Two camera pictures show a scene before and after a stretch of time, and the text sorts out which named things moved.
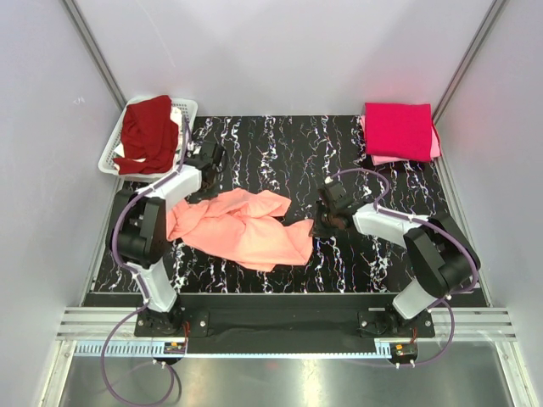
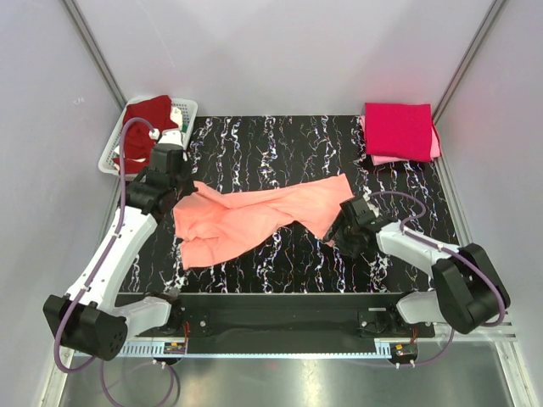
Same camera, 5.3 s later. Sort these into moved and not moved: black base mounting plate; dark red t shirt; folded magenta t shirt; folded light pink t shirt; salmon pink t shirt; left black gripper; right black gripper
Moved: salmon pink t shirt; right black gripper; left black gripper
Not moved: folded light pink t shirt; folded magenta t shirt; black base mounting plate; dark red t shirt
